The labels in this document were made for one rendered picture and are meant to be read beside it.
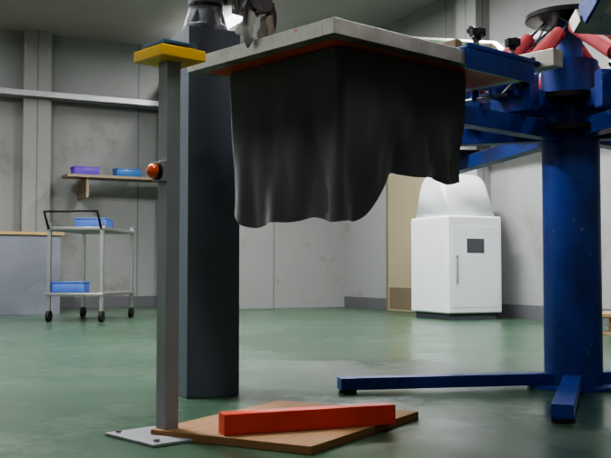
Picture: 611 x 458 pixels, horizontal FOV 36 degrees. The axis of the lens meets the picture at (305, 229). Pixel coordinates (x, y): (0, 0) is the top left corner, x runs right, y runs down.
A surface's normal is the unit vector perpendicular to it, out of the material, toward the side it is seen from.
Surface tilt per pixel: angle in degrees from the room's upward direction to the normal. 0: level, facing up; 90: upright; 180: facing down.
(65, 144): 90
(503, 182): 90
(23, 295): 90
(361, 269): 90
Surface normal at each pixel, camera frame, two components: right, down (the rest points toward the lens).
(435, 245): -0.91, -0.02
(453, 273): 0.40, -0.04
